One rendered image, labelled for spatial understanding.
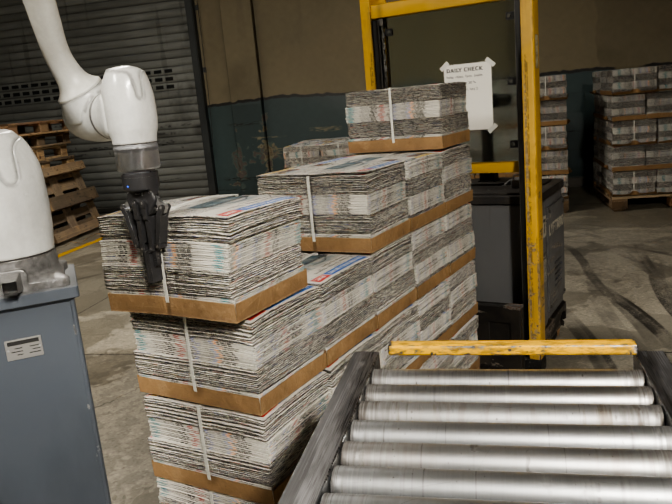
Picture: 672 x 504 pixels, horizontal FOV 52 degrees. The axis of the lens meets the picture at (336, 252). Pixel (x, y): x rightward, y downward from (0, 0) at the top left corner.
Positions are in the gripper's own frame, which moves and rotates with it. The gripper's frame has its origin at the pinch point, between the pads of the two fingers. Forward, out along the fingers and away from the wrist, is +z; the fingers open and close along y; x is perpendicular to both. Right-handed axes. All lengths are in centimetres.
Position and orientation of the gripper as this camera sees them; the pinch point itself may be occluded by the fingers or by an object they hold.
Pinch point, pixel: (153, 265)
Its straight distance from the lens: 152.3
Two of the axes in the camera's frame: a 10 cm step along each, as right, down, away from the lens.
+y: -8.6, -0.4, 5.0
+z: 0.9, 9.7, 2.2
